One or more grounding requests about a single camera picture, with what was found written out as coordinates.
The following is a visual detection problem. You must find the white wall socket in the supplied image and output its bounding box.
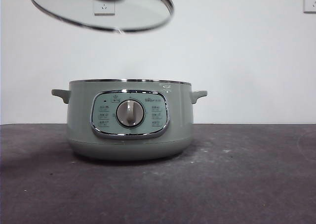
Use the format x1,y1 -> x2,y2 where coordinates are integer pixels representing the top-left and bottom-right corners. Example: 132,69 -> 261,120
93,0 -> 116,16
303,0 -> 316,13

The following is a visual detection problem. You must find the glass lid with green knob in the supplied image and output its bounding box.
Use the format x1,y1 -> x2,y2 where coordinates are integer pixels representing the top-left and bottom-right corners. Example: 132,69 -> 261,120
26,0 -> 175,33

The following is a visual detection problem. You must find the sage green electric cooking pot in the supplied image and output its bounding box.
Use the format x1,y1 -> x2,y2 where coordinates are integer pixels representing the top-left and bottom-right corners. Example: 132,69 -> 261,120
51,79 -> 208,160

